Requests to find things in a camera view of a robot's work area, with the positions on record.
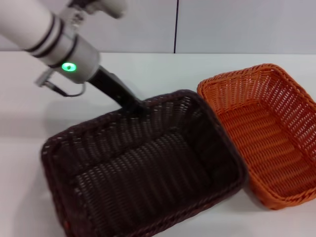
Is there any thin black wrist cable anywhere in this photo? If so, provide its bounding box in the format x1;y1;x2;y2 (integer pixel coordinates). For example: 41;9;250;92
46;78;86;97

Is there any orange wicker basket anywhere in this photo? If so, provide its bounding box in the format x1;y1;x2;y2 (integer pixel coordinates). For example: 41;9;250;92
196;63;316;211

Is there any dark brown wicker basket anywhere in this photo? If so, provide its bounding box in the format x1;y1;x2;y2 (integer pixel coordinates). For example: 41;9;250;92
40;89;248;237

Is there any dark vertical wall strip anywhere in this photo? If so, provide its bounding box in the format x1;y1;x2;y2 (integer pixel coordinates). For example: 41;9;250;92
172;0;180;54

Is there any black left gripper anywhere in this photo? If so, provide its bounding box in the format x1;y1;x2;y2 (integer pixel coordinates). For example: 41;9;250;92
89;65;150;119

